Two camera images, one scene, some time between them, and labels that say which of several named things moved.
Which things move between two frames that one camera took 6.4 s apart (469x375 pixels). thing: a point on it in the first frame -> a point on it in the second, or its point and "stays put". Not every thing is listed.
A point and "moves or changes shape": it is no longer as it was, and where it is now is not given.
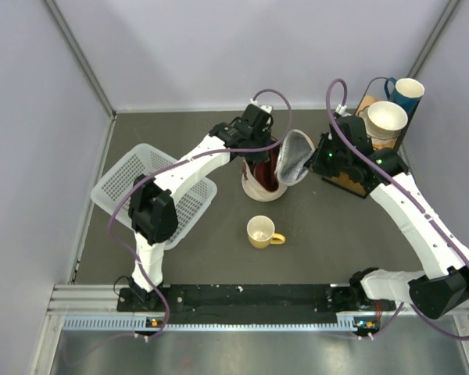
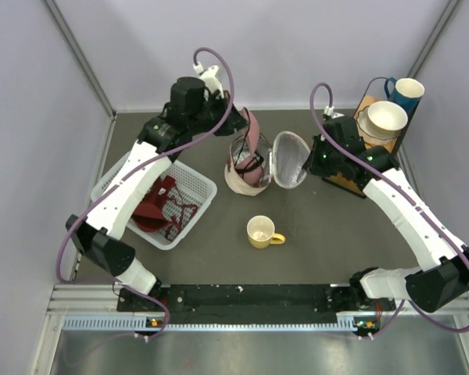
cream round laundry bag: (295, 158) moves or changes shape
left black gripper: (260, 155) -> (234, 122)
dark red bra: (266, 170) moves or changes shape
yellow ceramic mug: (261, 232) stays put
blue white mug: (407, 92) stays put
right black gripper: (324, 141) stays put
